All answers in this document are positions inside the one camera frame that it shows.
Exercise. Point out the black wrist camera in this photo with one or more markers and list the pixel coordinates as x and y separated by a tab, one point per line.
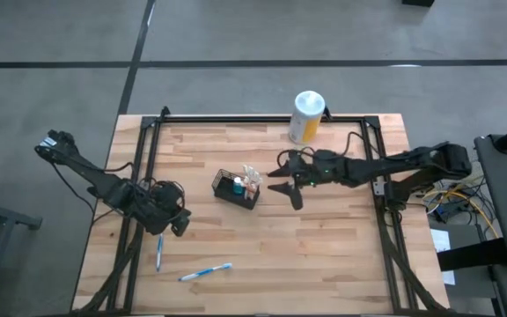
165	191
321	157

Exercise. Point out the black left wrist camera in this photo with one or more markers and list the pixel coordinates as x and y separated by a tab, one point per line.
165	191

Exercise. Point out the white canister with yellow label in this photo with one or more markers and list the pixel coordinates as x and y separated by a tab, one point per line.
306	127

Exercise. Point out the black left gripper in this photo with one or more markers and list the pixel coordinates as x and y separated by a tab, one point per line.
178	222

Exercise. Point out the blue and white toothbrush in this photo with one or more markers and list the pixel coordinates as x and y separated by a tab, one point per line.
205	272
159	255

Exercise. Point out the blue-lit electronics box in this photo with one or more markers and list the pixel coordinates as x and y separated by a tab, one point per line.
440	213

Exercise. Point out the teal bottle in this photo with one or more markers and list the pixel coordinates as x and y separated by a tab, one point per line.
237	186

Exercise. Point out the black box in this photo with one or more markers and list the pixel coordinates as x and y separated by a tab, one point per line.
418	2

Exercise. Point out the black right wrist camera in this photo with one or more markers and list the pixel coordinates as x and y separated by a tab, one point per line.
321	157

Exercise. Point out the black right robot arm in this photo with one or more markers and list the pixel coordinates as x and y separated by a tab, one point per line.
412	160

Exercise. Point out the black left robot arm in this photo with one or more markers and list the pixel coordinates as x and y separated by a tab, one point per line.
104	185

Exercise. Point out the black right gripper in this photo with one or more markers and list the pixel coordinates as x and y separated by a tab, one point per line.
324	176

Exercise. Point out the white paper sheet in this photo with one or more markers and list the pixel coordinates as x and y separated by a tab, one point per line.
442	246

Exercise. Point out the grey metal bracket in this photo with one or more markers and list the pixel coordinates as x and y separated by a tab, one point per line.
379	187

